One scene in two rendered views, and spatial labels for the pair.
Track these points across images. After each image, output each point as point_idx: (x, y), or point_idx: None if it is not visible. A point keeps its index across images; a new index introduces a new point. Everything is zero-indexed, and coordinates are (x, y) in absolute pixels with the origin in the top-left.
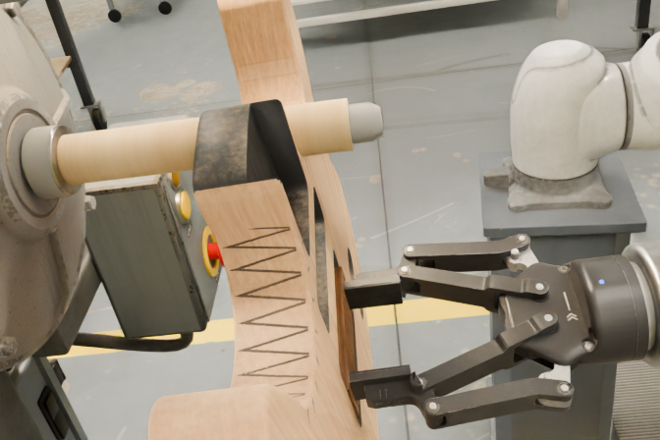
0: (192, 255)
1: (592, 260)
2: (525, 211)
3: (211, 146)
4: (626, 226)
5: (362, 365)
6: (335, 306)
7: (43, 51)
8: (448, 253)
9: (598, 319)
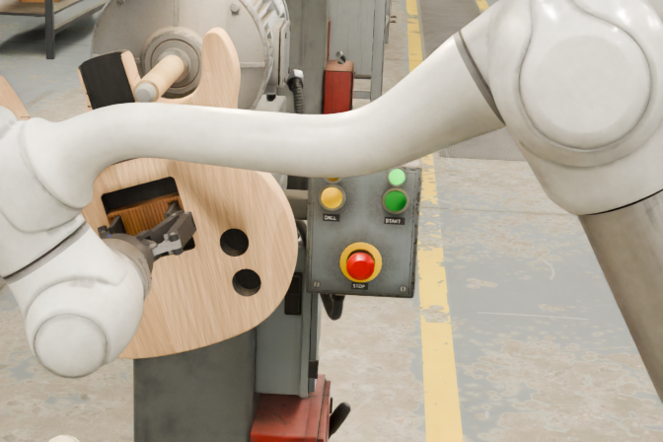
0: (319, 233)
1: (129, 238)
2: None
3: (101, 54)
4: None
5: (184, 281)
6: (132, 183)
7: (261, 38)
8: (177, 221)
9: None
